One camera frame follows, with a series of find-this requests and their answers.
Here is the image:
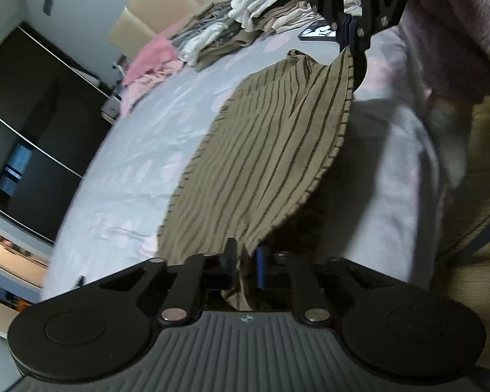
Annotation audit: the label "black sliding wardrobe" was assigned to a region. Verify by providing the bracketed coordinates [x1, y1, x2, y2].
[0, 22, 125, 246]

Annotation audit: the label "person's purple fleece top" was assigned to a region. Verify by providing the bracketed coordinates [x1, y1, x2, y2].
[400, 0, 490, 107]

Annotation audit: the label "olive striped shirt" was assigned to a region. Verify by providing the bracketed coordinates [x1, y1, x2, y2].
[157, 47, 366, 311]

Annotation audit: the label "person's tan pants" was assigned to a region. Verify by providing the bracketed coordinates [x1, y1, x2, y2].
[431, 82, 490, 392]

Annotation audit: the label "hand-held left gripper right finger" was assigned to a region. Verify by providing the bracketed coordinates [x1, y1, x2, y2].
[256, 245, 388, 327]

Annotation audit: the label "bed with dotted blue sheet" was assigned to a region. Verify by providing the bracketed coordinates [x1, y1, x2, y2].
[41, 6, 454, 295]

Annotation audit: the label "pile of folded clothes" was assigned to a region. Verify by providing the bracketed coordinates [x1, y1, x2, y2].
[169, 0, 372, 70]

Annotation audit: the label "lit display shelf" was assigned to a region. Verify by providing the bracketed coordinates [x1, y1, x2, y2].
[0, 216, 52, 335]

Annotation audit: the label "grey nightstand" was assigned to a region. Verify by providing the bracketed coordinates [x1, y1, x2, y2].
[101, 94, 123, 124]

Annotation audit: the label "smartphone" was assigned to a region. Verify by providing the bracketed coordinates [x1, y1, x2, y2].
[298, 22, 339, 42]

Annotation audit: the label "beige padded headboard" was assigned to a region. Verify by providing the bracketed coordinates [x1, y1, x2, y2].
[108, 0, 262, 56]

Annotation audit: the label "pale pink frilled pillow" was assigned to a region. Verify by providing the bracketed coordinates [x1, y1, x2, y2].
[118, 59, 185, 117]

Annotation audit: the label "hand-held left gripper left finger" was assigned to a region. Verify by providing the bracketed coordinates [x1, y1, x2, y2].
[100, 237, 239, 327]

